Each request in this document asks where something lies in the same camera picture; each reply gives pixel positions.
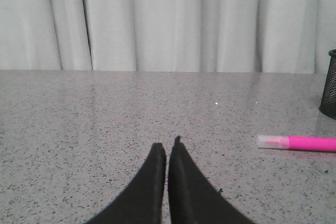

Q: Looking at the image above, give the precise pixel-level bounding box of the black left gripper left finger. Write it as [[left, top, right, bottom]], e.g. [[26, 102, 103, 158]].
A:
[[87, 143, 166, 223]]

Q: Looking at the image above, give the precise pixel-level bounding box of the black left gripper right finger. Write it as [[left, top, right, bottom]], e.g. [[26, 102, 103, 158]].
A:
[[168, 136, 253, 223]]

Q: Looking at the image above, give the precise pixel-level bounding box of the pink pen with clear cap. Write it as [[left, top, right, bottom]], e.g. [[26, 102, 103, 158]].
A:
[[257, 135, 335, 153]]

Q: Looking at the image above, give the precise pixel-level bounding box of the black mesh pen cup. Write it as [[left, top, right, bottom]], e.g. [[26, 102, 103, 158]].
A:
[[319, 49, 335, 119]]

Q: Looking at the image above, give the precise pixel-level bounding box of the grey pleated curtain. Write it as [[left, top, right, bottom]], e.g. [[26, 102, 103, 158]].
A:
[[1, 0, 335, 73]]

